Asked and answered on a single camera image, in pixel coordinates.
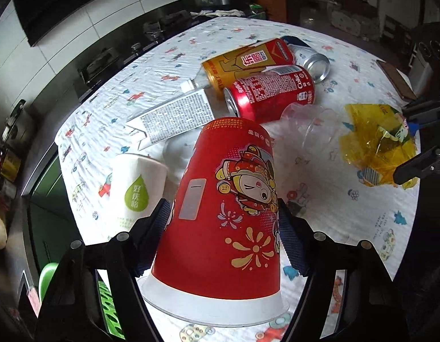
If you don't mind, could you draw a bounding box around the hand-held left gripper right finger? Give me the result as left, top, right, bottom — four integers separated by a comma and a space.
277, 198, 409, 342

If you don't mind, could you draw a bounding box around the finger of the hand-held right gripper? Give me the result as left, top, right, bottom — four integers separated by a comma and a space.
393, 146, 440, 186
402, 98, 440, 131

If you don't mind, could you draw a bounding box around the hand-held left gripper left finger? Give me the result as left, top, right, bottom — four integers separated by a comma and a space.
36, 198, 174, 342

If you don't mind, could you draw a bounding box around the yellow plastic wrapper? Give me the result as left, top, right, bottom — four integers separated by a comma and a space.
339, 103, 420, 189

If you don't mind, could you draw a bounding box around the red printed paper cup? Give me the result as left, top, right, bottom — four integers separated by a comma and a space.
136, 117, 288, 327

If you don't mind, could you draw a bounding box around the silver drink can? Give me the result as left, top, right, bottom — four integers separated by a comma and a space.
280, 36, 330, 82

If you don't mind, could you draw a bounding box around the red cola can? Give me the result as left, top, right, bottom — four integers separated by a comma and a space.
223, 64, 316, 122

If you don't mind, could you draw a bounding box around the gold and red drink can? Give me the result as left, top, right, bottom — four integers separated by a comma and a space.
201, 38, 295, 100

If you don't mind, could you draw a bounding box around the brown flat board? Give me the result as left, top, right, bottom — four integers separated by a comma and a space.
376, 59, 418, 101

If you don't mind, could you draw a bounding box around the white paper cup green drop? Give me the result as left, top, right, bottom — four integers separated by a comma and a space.
109, 153, 169, 234

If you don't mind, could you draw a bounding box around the clear plastic cup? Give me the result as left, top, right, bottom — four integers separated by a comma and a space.
280, 103, 343, 150

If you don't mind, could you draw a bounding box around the white drink carton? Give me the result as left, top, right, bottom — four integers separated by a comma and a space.
125, 88, 216, 152

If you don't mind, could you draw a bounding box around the clear plastic bottle white cap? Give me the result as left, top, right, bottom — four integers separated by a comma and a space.
181, 69, 211, 91

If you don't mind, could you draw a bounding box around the yellow tin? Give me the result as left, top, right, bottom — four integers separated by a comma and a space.
0, 150, 23, 182

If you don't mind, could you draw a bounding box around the white printed tablecloth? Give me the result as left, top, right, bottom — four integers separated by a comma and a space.
55, 16, 420, 342

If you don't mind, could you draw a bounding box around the black gas stove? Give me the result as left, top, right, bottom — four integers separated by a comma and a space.
76, 9, 203, 100

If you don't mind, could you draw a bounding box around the white cloth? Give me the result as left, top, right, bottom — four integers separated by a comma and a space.
192, 7, 245, 18

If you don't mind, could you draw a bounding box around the black range hood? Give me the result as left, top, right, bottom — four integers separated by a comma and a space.
13, 0, 192, 47

